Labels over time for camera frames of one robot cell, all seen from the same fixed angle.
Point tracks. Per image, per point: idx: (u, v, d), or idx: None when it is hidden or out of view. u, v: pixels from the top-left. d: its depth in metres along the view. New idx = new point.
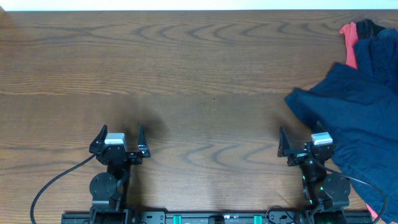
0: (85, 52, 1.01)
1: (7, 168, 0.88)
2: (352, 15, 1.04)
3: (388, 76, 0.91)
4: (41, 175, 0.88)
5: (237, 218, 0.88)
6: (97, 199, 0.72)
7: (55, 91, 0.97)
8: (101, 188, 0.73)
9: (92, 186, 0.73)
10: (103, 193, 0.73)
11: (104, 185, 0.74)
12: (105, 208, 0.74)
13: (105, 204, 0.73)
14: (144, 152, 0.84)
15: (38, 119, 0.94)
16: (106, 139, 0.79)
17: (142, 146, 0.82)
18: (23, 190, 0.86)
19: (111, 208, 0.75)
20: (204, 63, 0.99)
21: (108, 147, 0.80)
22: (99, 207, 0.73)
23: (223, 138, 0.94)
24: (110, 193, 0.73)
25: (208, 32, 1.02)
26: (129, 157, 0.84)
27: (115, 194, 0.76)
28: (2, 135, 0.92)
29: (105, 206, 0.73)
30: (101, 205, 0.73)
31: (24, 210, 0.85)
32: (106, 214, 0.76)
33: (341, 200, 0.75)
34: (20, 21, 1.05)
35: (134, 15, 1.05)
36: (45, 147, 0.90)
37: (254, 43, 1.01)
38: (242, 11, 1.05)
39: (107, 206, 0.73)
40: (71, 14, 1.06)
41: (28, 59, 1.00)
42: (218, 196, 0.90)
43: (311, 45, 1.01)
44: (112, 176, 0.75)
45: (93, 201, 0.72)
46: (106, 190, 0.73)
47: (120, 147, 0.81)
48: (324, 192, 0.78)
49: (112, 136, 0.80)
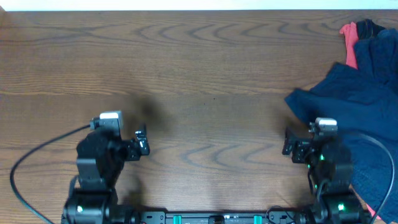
0: (86, 51, 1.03)
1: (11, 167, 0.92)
2: (351, 15, 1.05)
3: (388, 77, 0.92)
4: (46, 173, 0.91)
5: (237, 218, 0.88)
6: (84, 158, 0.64)
7: (58, 89, 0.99)
8: (89, 146, 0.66)
9: (81, 144, 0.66)
10: (91, 150, 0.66)
11: (94, 144, 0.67)
12: (89, 172, 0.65)
13: (92, 166, 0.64)
14: (143, 146, 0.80)
15: (41, 117, 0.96)
16: (101, 114, 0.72)
17: (140, 135, 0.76)
18: (25, 190, 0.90)
19: (96, 177, 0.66)
20: (204, 63, 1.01)
21: (102, 122, 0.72)
22: (83, 170, 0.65)
23: (222, 137, 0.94)
24: (98, 152, 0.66)
25: (208, 33, 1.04)
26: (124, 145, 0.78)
27: (104, 160, 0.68)
28: (7, 135, 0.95)
29: (91, 170, 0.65)
30: (87, 165, 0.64)
31: (26, 211, 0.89)
32: (87, 192, 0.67)
33: (346, 165, 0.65)
34: (21, 21, 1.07)
35: (134, 15, 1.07)
36: (48, 145, 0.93)
37: (254, 43, 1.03)
38: (242, 12, 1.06)
39: (92, 169, 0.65)
40: (72, 14, 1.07)
41: (30, 58, 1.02)
42: (218, 196, 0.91)
43: (311, 46, 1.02)
44: (103, 137, 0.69)
45: (78, 160, 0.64)
46: (96, 148, 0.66)
47: (115, 124, 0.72)
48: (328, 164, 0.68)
49: (108, 112, 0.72)
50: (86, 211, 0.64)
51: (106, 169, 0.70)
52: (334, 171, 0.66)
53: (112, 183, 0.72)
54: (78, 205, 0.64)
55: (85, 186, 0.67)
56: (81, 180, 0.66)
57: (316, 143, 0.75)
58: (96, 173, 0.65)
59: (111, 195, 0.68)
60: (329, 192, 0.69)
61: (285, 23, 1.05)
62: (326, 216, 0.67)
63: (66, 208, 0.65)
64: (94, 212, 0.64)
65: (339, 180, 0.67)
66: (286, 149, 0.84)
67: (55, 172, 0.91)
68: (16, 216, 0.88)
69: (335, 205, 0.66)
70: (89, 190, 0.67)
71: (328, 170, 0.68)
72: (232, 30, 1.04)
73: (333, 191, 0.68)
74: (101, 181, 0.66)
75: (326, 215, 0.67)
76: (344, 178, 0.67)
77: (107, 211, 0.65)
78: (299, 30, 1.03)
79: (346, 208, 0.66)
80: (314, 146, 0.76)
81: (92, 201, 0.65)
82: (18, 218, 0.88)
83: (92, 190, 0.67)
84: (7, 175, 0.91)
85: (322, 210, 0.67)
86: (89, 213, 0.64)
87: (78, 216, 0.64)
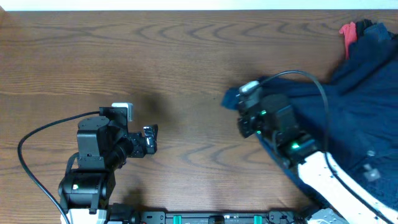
0: (84, 52, 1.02)
1: (17, 167, 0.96)
2: (352, 15, 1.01)
3: (334, 76, 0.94)
4: (48, 172, 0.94)
5: (237, 218, 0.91)
6: (84, 132, 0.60)
7: (58, 89, 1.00)
8: (90, 122, 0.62)
9: (82, 121, 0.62)
10: (92, 127, 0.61)
11: (96, 120, 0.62)
12: (89, 148, 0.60)
13: (92, 141, 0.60)
14: (150, 145, 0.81)
15: (42, 117, 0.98)
16: (114, 103, 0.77)
17: (148, 130, 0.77)
18: (32, 190, 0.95)
19: (96, 154, 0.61)
20: (204, 63, 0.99)
21: (112, 110, 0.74)
22: (83, 145, 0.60)
23: (222, 137, 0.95)
24: (100, 128, 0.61)
25: (208, 33, 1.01)
26: (130, 137, 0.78)
27: (104, 138, 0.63)
28: (12, 134, 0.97)
29: (91, 145, 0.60)
30: (87, 140, 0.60)
31: (33, 208, 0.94)
32: (86, 171, 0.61)
33: (282, 107, 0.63)
34: (19, 21, 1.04)
35: (134, 14, 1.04)
36: (48, 144, 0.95)
37: (254, 43, 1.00)
38: (242, 11, 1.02)
39: (93, 144, 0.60)
40: (71, 14, 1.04)
41: (28, 59, 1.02)
42: (219, 196, 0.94)
43: (311, 46, 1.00)
44: (107, 117, 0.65)
45: (79, 133, 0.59)
46: (97, 123, 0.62)
47: (124, 111, 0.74)
48: (270, 117, 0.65)
49: (119, 104, 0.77)
50: (82, 189, 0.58)
51: (107, 147, 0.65)
52: (275, 119, 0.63)
53: (113, 165, 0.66)
54: (73, 183, 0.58)
55: (83, 163, 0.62)
56: (79, 157, 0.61)
57: (252, 106, 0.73)
58: (97, 149, 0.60)
59: (109, 175, 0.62)
60: (283, 142, 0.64)
61: (284, 23, 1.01)
62: (289, 165, 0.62)
63: (60, 187, 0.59)
64: (89, 190, 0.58)
65: (285, 126, 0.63)
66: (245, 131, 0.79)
67: (57, 171, 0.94)
68: (23, 213, 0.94)
69: (290, 149, 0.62)
70: (87, 168, 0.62)
71: (272, 121, 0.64)
72: (233, 30, 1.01)
73: (286, 140, 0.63)
74: (99, 159, 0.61)
75: (289, 165, 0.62)
76: (287, 122, 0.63)
77: (104, 190, 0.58)
78: (299, 30, 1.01)
79: (301, 146, 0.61)
80: (251, 112, 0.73)
81: (89, 179, 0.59)
82: (25, 214, 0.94)
83: (91, 169, 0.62)
84: (12, 174, 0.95)
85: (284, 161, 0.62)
86: (84, 191, 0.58)
87: (73, 193, 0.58)
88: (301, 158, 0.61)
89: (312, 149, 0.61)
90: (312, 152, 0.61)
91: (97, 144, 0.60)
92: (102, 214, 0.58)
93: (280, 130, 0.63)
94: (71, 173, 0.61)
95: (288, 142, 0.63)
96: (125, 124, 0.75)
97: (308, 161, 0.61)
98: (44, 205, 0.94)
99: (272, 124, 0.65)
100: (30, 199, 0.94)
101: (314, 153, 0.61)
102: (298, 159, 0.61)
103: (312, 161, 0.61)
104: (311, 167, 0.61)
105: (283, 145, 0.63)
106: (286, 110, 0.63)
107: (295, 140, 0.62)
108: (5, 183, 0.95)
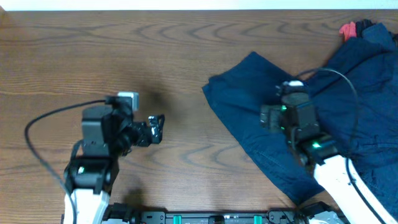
0: (84, 51, 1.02)
1: (12, 167, 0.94)
2: (352, 15, 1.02)
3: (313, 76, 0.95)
4: (46, 173, 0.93)
5: (237, 218, 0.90)
6: (89, 121, 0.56)
7: (56, 88, 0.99)
8: (94, 112, 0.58)
9: (86, 109, 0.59)
10: (96, 116, 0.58)
11: (100, 109, 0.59)
12: (93, 137, 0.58)
13: (97, 130, 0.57)
14: (155, 134, 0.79)
15: (40, 117, 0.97)
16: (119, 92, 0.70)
17: (153, 121, 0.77)
18: (25, 190, 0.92)
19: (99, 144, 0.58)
20: (204, 62, 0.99)
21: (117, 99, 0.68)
22: (87, 134, 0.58)
23: (222, 137, 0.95)
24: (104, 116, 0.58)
25: (208, 33, 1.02)
26: (134, 126, 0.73)
27: (109, 126, 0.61)
28: (9, 133, 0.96)
29: (95, 135, 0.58)
30: (92, 129, 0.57)
31: (25, 211, 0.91)
32: (90, 157, 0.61)
33: (305, 103, 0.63)
34: (20, 21, 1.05)
35: (134, 14, 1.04)
36: (48, 144, 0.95)
37: (254, 43, 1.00)
38: (242, 12, 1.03)
39: (98, 134, 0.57)
40: (72, 14, 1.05)
41: (27, 58, 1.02)
42: (218, 196, 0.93)
43: (311, 45, 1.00)
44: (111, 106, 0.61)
45: (83, 122, 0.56)
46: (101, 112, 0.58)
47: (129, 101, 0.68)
48: (289, 113, 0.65)
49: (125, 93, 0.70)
50: (87, 175, 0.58)
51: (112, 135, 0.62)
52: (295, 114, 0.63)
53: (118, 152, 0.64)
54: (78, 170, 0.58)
55: (87, 150, 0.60)
56: (84, 144, 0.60)
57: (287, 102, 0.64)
58: (101, 137, 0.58)
59: (114, 162, 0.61)
60: (303, 139, 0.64)
61: (284, 23, 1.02)
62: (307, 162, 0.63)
63: (66, 172, 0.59)
64: (94, 177, 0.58)
65: (306, 122, 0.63)
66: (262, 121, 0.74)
67: (55, 171, 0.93)
68: (16, 215, 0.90)
69: (310, 147, 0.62)
70: (91, 154, 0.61)
71: (291, 118, 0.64)
72: (233, 30, 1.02)
73: (305, 138, 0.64)
74: (104, 146, 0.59)
75: (306, 162, 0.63)
76: (309, 120, 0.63)
77: (109, 176, 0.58)
78: (299, 30, 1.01)
79: (321, 146, 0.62)
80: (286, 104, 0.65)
81: (94, 165, 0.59)
82: (17, 217, 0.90)
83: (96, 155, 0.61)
84: (7, 174, 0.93)
85: (301, 157, 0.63)
86: (90, 177, 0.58)
87: (78, 178, 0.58)
88: (320, 158, 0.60)
89: (332, 152, 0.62)
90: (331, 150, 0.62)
91: (102, 135, 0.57)
92: (105, 198, 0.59)
93: (300, 127, 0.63)
94: (76, 159, 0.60)
95: (310, 140, 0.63)
96: (129, 113, 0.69)
97: (327, 163, 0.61)
98: (41, 205, 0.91)
99: (291, 121, 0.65)
100: (23, 200, 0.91)
101: (333, 155, 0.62)
102: (318, 158, 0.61)
103: (331, 165, 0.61)
104: (329, 171, 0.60)
105: (301, 142, 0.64)
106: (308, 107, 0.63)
107: (316, 140, 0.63)
108: (3, 183, 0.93)
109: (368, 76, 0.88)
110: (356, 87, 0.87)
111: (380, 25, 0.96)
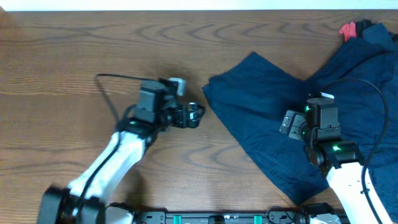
0: (85, 51, 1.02)
1: (12, 167, 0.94)
2: (352, 15, 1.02)
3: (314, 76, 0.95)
4: (46, 173, 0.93)
5: (237, 218, 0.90)
6: (146, 89, 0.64)
7: (57, 89, 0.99)
8: (151, 84, 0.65)
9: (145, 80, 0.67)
10: (152, 88, 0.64)
11: (155, 83, 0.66)
12: (145, 105, 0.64)
13: (150, 99, 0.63)
14: (193, 118, 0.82)
15: (41, 117, 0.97)
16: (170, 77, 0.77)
17: (194, 107, 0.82)
18: (25, 190, 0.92)
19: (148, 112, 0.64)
20: (204, 62, 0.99)
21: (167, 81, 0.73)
22: (141, 102, 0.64)
23: (222, 138, 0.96)
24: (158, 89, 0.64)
25: (208, 33, 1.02)
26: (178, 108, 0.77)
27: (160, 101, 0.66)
28: (9, 134, 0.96)
29: (148, 102, 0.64)
30: (147, 97, 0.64)
31: (25, 211, 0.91)
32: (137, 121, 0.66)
33: (328, 104, 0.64)
34: (20, 22, 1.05)
35: (134, 15, 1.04)
36: (49, 145, 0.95)
37: (254, 43, 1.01)
38: (242, 12, 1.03)
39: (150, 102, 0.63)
40: (72, 14, 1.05)
41: (27, 59, 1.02)
42: (218, 196, 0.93)
43: (311, 45, 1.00)
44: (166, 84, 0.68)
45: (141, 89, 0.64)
46: (157, 86, 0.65)
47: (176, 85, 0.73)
48: (311, 114, 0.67)
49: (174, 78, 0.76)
50: (132, 130, 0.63)
51: (161, 108, 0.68)
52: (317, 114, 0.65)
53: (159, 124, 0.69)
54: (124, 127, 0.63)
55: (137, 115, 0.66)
56: (135, 109, 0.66)
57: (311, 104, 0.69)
58: (152, 107, 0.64)
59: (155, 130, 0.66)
60: (323, 140, 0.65)
61: (284, 23, 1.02)
62: (323, 162, 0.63)
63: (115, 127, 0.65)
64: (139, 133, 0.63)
65: (328, 123, 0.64)
66: (283, 124, 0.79)
67: (55, 171, 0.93)
68: (16, 216, 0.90)
69: (329, 149, 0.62)
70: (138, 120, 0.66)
71: (314, 119, 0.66)
72: (233, 30, 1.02)
73: (324, 138, 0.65)
74: (150, 115, 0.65)
75: (322, 161, 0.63)
76: (331, 121, 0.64)
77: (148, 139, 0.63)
78: (299, 30, 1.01)
79: (341, 149, 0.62)
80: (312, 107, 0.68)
81: (138, 127, 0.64)
82: (17, 218, 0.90)
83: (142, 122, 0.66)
84: (7, 174, 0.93)
85: (318, 157, 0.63)
86: (134, 132, 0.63)
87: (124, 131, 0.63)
88: (337, 161, 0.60)
89: (350, 158, 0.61)
90: (348, 155, 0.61)
91: (153, 103, 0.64)
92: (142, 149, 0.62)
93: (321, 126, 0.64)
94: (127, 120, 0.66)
95: (330, 143, 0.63)
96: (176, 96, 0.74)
97: (344, 167, 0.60)
98: (41, 206, 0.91)
99: (313, 122, 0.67)
100: (23, 200, 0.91)
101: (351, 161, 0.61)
102: (334, 161, 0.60)
103: (347, 169, 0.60)
104: (344, 175, 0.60)
105: (320, 141, 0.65)
106: (332, 108, 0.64)
107: (336, 144, 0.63)
108: (3, 183, 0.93)
109: (369, 75, 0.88)
110: (357, 88, 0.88)
111: (380, 25, 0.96)
